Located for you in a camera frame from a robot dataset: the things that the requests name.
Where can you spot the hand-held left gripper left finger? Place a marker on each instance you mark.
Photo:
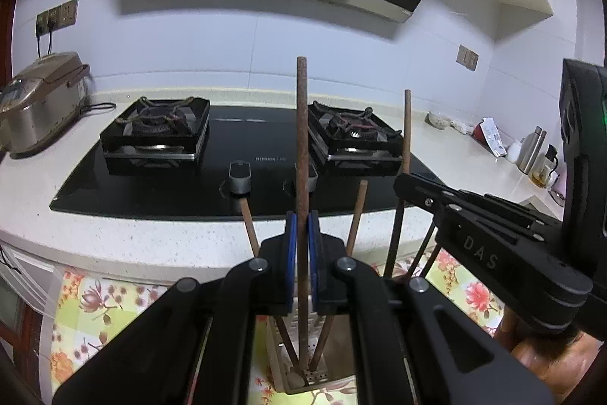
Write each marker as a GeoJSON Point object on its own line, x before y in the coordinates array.
{"type": "Point", "coordinates": [291, 262]}

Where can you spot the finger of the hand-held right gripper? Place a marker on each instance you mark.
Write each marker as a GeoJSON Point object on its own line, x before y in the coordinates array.
{"type": "Point", "coordinates": [474, 214]}
{"type": "Point", "coordinates": [498, 208]}

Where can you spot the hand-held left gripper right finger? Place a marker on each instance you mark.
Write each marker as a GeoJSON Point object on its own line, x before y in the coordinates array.
{"type": "Point", "coordinates": [314, 262]}

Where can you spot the white perforated plastic utensil basket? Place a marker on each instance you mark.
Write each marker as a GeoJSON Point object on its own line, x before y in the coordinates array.
{"type": "Point", "coordinates": [332, 381]}

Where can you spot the person's right hand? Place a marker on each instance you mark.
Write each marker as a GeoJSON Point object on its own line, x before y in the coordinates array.
{"type": "Point", "coordinates": [550, 357]}

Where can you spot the glass teapot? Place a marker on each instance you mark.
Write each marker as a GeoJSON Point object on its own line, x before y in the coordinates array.
{"type": "Point", "coordinates": [540, 177]}

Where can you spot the stainless steel thermos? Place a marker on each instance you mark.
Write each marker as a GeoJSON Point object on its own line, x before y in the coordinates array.
{"type": "Point", "coordinates": [529, 151]}

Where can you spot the red and white packet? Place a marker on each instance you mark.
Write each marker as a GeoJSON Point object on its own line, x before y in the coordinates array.
{"type": "Point", "coordinates": [491, 137]}

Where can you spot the grey hob knob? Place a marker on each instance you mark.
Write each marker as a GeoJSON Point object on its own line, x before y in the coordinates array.
{"type": "Point", "coordinates": [238, 179]}
{"type": "Point", "coordinates": [313, 179]}

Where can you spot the small ceramic bowl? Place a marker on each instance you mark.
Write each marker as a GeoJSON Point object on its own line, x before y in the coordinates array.
{"type": "Point", "coordinates": [438, 120]}

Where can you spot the white speckled kitchen counter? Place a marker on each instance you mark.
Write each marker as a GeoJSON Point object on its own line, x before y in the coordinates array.
{"type": "Point", "coordinates": [142, 243]}

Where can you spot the black glass gas hob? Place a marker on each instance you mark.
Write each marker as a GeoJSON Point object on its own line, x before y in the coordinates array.
{"type": "Point", "coordinates": [156, 196]}

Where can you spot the floral checked tablecloth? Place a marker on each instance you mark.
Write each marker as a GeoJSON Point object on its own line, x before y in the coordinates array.
{"type": "Point", "coordinates": [95, 315]}

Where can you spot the metal rice cooker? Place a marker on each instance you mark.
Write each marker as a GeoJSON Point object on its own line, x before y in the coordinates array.
{"type": "Point", "coordinates": [42, 101]}

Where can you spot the gold wall socket with plugs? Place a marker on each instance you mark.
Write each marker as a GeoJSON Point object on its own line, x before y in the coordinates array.
{"type": "Point", "coordinates": [66, 12]}

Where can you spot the brown wooden door frame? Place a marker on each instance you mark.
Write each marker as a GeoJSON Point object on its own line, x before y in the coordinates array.
{"type": "Point", "coordinates": [7, 30]}

